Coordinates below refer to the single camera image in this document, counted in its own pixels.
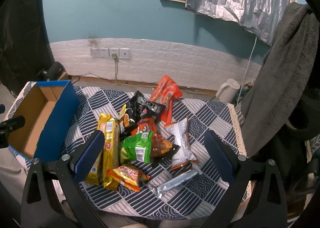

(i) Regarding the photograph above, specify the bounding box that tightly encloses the white cord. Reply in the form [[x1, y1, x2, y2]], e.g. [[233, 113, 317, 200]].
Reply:
[[236, 37, 258, 105]]

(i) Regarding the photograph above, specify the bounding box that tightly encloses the small orange yellow snack packet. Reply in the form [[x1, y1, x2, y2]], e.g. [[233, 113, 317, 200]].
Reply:
[[107, 164, 150, 192]]

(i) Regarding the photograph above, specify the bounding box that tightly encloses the black round device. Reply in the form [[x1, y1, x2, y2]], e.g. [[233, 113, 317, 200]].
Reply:
[[37, 61, 65, 81]]

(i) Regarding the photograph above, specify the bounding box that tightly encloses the orange black squid snack packet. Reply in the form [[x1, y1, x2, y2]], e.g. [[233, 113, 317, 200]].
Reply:
[[150, 135, 180, 165]]

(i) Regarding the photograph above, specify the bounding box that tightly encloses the black cloth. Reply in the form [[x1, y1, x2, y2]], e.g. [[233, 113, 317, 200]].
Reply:
[[0, 0, 54, 94]]

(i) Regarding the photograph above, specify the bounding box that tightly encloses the yellow orange snack bag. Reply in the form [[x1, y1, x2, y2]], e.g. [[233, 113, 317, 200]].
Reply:
[[118, 104, 137, 141]]

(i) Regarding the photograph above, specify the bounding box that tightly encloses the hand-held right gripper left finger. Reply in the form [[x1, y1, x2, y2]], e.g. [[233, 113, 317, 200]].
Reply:
[[21, 130, 105, 228]]

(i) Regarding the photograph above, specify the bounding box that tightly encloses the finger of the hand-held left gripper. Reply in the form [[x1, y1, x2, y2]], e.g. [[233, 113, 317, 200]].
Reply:
[[0, 115, 26, 134]]

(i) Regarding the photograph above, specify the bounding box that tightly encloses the yellow long biscuit packet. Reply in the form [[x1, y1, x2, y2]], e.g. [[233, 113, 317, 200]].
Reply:
[[84, 113, 114, 186], [102, 118, 121, 191]]

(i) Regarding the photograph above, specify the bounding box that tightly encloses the blue white patterned tablecloth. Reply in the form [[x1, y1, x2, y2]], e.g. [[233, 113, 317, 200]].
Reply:
[[5, 81, 248, 221]]

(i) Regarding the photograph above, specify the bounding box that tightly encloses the blue cardboard box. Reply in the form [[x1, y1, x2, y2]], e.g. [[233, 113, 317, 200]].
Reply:
[[7, 80, 80, 164]]

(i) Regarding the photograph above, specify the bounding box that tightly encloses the grey towel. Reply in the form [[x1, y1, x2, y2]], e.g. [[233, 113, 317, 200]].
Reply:
[[241, 2, 320, 157]]

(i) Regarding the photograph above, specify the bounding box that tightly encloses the large orange snack packet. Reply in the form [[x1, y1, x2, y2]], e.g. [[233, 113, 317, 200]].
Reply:
[[149, 75, 182, 124]]

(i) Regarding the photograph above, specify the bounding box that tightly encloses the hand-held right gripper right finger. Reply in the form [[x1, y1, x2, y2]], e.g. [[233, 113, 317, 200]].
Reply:
[[204, 129, 288, 228]]

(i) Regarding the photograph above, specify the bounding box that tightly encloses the white electric kettle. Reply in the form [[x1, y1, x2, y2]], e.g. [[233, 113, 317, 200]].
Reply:
[[215, 78, 241, 104]]

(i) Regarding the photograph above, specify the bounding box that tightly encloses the green snack packet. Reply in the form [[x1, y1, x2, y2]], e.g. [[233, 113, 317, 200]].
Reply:
[[120, 132, 154, 165]]

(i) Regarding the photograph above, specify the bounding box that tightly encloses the white orange-edged snack packet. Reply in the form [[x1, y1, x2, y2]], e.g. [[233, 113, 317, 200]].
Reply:
[[164, 117, 199, 171]]

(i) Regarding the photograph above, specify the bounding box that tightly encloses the grey power cable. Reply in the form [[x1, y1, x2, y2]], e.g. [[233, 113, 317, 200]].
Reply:
[[112, 54, 120, 82]]

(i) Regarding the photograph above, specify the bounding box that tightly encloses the silver foil snack packet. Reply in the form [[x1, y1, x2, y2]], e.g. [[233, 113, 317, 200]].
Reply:
[[147, 169, 199, 198]]

